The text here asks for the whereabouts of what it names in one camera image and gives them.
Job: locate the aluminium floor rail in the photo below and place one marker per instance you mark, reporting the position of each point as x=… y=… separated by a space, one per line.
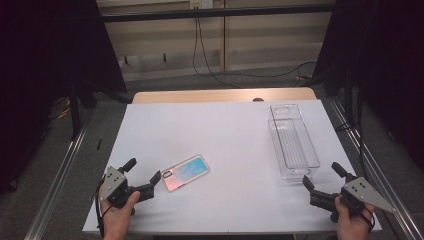
x=370 y=160
x=56 y=186

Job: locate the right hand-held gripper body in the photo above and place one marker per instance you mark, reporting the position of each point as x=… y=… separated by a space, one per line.
x=361 y=195

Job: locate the person's right hand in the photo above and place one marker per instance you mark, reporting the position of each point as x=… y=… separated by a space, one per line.
x=353 y=226

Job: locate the small black floor piece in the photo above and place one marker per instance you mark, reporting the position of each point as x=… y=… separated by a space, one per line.
x=99 y=144

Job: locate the black stand pole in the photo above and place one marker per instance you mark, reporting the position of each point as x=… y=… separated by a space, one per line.
x=75 y=110

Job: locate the clear plastic storage box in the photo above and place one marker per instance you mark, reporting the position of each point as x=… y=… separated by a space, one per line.
x=293 y=143

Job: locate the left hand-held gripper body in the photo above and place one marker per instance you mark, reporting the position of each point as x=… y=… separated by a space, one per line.
x=113 y=186

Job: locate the black curtain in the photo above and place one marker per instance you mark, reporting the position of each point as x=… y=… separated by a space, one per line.
x=40 y=66
x=383 y=66

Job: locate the white board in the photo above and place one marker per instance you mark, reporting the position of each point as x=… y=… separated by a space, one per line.
x=233 y=140

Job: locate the person's left hand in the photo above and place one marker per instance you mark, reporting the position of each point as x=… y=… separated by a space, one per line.
x=118 y=220

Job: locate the wooden table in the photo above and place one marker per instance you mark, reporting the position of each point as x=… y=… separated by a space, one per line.
x=200 y=96

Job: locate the black horizontal bar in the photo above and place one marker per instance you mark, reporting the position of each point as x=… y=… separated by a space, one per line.
x=216 y=13

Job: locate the pink and blue phone case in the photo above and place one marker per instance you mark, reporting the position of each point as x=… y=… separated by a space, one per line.
x=185 y=173

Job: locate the white wall socket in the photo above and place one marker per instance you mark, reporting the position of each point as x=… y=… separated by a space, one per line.
x=201 y=3

